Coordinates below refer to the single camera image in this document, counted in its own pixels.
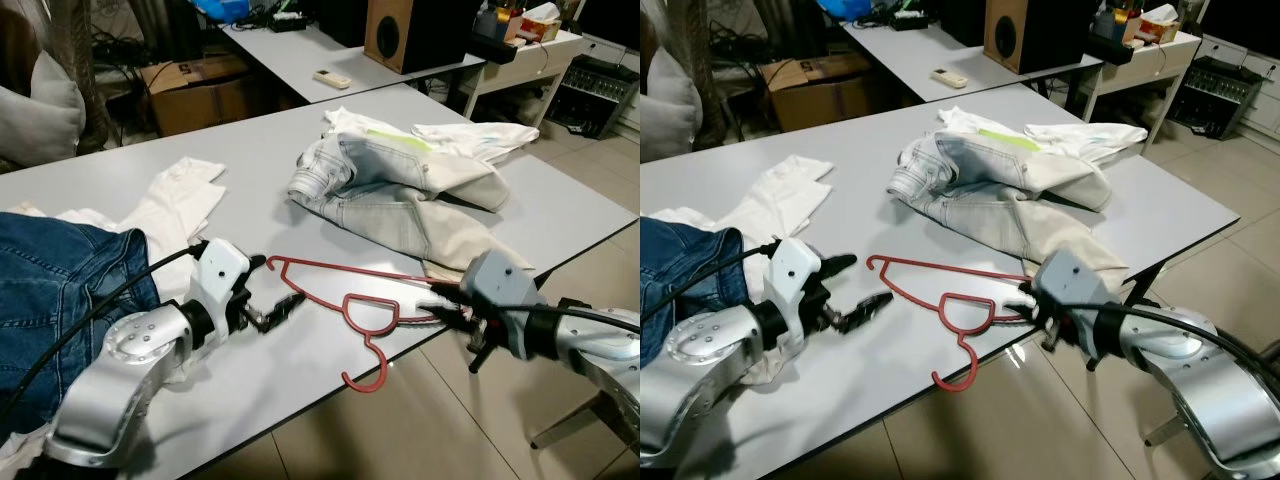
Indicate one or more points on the light grey jeans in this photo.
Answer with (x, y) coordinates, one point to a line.
(380, 192)
(980, 192)

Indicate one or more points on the blue denim jeans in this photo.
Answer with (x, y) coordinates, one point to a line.
(60, 290)
(690, 270)

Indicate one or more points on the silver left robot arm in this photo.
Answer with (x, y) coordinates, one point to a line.
(120, 370)
(710, 360)

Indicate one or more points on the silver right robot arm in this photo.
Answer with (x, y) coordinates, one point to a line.
(595, 345)
(1220, 400)

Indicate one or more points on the cream trousers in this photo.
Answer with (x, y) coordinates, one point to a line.
(480, 135)
(1090, 135)

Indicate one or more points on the open brown cardboard box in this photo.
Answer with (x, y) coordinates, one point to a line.
(200, 100)
(820, 95)

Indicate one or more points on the cream remote control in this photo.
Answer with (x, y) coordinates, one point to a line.
(950, 77)
(332, 78)

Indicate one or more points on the light grey pillow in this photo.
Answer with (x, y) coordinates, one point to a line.
(670, 120)
(40, 120)

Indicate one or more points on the white side table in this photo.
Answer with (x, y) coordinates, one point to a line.
(1140, 65)
(520, 70)

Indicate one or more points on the blue device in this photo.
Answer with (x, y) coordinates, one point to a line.
(845, 8)
(225, 8)

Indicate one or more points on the wooden black speaker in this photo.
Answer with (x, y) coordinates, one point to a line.
(390, 35)
(1010, 35)

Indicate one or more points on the black storage box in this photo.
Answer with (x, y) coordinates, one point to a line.
(962, 20)
(345, 20)

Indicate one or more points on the beige grey curtain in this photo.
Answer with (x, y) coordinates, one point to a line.
(80, 70)
(690, 40)

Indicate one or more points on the orange tissue box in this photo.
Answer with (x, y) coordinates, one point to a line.
(1152, 24)
(535, 25)

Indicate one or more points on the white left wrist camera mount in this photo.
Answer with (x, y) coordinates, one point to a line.
(795, 270)
(220, 270)

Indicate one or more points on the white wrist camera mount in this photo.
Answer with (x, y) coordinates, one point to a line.
(500, 285)
(220, 270)
(795, 270)
(1070, 285)

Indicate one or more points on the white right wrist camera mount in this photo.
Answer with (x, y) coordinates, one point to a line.
(1070, 285)
(500, 285)

